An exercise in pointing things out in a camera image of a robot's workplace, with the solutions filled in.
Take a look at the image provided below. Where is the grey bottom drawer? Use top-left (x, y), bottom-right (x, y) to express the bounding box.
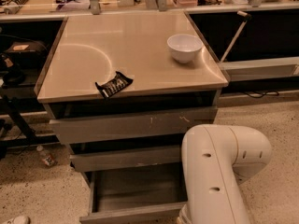
top-left (79, 163), bottom-right (187, 224)

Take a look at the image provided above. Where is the grey drawer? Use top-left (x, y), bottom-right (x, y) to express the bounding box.
top-left (50, 106), bottom-right (217, 145)
top-left (79, 163), bottom-right (187, 224)
top-left (70, 146), bottom-right (181, 172)

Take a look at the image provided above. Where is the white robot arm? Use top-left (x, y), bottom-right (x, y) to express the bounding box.
top-left (177, 124), bottom-right (272, 224)

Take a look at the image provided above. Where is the grey top drawer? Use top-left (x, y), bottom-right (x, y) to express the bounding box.
top-left (50, 106), bottom-right (217, 145)

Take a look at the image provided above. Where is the grey drawer cabinet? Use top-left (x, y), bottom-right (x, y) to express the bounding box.
top-left (34, 10), bottom-right (231, 173)

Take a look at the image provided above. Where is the grey middle drawer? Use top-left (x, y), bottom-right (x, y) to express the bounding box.
top-left (70, 146), bottom-right (181, 172)

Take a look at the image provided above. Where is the black snack wrapper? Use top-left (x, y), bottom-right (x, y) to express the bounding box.
top-left (95, 71), bottom-right (133, 99)

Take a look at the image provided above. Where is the white bowl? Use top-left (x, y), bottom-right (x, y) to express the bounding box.
top-left (167, 34), bottom-right (203, 63)

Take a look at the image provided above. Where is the plastic water bottle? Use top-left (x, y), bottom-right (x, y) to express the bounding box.
top-left (36, 145), bottom-right (56, 167)

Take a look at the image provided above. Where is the black stand leg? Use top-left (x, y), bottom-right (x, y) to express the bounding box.
top-left (0, 96), bottom-right (58, 149)

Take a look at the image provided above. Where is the black bag with label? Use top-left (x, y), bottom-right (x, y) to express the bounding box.
top-left (4, 41), bottom-right (48, 69)

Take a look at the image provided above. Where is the white shoe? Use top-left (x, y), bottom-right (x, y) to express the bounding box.
top-left (2, 216), bottom-right (30, 224)

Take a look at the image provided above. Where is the black floor cable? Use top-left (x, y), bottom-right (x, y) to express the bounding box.
top-left (242, 90), bottom-right (280, 99)

